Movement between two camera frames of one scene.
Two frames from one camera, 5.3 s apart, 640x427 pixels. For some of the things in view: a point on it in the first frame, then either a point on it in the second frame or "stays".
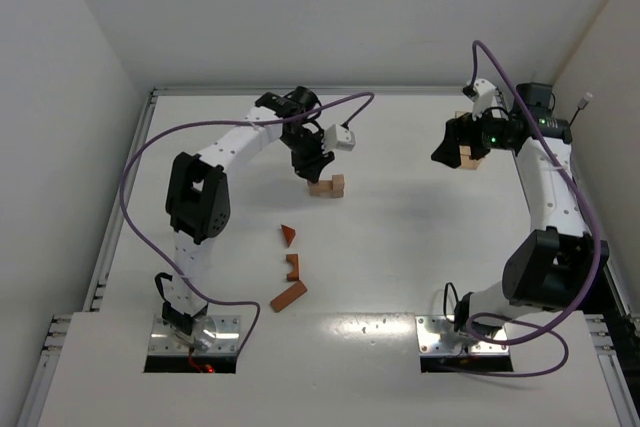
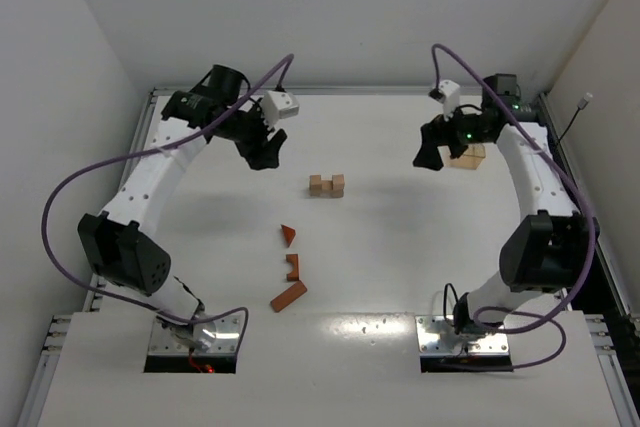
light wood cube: (337, 190) -> (315, 183)
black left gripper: (307, 156) -> (253, 138)
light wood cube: (338, 182) stays
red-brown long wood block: (288, 296) stays
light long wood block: (325, 188) stays
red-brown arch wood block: (294, 260) stays
